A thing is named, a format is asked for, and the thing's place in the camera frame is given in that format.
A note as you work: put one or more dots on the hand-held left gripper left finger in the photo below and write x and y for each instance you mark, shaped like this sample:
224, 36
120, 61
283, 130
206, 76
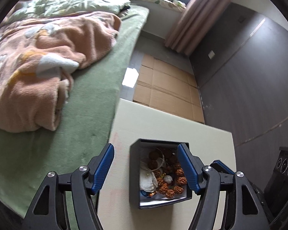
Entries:
102, 170

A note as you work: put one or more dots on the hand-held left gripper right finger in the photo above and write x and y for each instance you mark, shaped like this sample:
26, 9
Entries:
188, 170

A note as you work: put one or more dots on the pink curtain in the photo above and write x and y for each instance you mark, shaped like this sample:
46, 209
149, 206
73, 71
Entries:
194, 24

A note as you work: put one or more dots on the white shell ornament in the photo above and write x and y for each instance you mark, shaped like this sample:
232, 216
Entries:
147, 182

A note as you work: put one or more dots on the green bed sheet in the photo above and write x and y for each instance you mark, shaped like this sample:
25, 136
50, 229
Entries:
74, 136

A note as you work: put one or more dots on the flattened cardboard sheet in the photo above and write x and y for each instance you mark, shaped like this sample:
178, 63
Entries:
163, 88

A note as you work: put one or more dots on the pink floral fleece blanket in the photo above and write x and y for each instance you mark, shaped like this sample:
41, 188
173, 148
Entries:
38, 76

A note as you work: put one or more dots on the light green floral pillow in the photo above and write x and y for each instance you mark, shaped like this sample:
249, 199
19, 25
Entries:
74, 4

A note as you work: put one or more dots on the white wall socket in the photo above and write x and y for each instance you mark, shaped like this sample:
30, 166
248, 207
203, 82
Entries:
211, 54

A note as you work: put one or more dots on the white side table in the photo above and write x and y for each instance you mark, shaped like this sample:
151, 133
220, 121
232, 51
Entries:
158, 124

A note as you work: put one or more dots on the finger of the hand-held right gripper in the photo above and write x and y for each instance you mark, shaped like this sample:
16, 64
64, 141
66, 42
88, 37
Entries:
222, 166

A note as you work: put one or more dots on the black jewelry box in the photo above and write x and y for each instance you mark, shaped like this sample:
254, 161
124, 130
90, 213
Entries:
134, 172

